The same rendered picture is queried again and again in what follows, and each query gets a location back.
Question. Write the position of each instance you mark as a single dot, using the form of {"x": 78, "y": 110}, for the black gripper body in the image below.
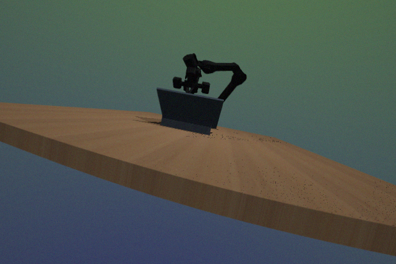
{"x": 177, "y": 83}

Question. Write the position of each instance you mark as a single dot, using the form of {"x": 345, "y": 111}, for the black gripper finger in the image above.
{"x": 194, "y": 88}
{"x": 186, "y": 86}

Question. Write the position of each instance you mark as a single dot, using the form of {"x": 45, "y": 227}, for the dark grey slanted panel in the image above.
{"x": 187, "y": 111}

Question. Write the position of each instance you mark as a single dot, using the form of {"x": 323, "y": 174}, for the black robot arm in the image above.
{"x": 208, "y": 67}

